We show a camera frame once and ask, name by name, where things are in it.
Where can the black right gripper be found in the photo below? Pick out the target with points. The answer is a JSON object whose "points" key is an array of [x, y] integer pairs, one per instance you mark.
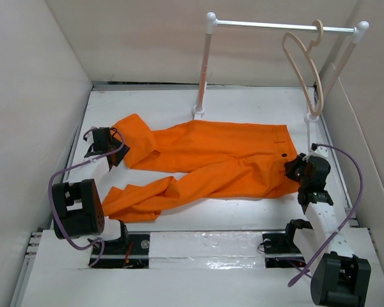
{"points": [[289, 165]]}

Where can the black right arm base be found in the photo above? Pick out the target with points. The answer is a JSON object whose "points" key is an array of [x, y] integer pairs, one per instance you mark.
{"points": [[279, 248]]}

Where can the white clothes rack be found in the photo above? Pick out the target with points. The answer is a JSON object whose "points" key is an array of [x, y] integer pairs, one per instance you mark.
{"points": [[252, 53]]}

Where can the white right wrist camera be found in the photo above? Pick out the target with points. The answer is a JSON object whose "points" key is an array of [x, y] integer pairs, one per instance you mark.
{"points": [[319, 151]]}

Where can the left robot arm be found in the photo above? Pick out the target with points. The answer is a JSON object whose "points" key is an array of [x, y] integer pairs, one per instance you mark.
{"points": [[75, 206]]}

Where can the white foam front panel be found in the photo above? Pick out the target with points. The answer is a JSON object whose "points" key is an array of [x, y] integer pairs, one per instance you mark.
{"points": [[186, 269]]}

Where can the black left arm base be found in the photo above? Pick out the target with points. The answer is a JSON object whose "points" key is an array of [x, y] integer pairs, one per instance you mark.
{"points": [[120, 249]]}

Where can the orange trousers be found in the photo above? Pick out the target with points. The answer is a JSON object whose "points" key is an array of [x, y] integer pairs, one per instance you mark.
{"points": [[201, 159]]}

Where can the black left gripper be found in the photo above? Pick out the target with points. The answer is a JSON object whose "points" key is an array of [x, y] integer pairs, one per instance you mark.
{"points": [[121, 153]]}

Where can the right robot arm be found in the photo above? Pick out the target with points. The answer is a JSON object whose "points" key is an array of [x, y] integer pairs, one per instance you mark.
{"points": [[338, 276]]}

